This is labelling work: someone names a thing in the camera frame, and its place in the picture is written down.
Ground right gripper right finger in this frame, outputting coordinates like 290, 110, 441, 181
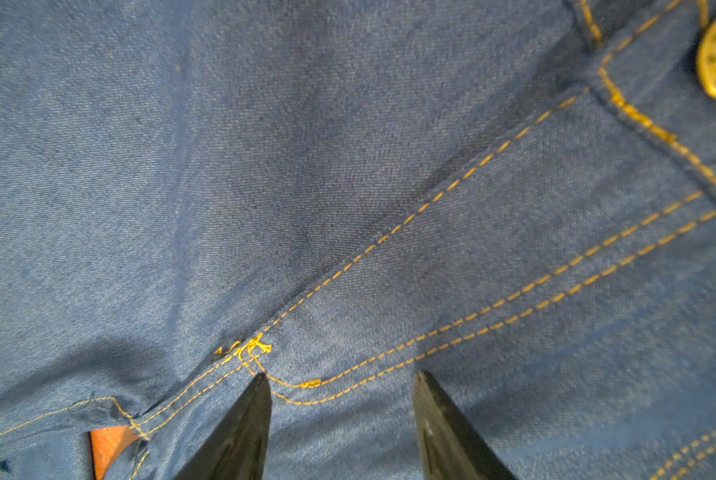
413, 371, 516, 480

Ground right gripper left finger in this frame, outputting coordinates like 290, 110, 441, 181
175, 373, 272, 480

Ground dark blue denim trousers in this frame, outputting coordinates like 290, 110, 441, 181
0, 1, 716, 479

